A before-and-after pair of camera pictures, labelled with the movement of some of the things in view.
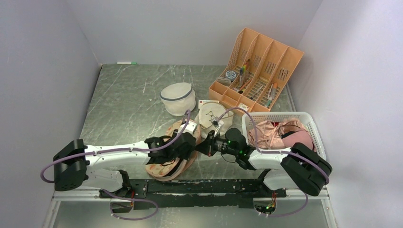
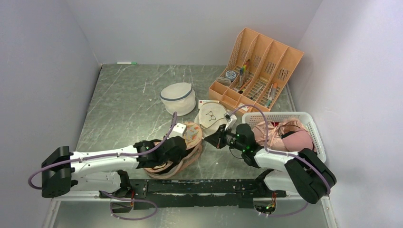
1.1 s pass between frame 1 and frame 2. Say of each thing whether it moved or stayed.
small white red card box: stayed
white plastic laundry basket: stayed
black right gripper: moved
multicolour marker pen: stayed
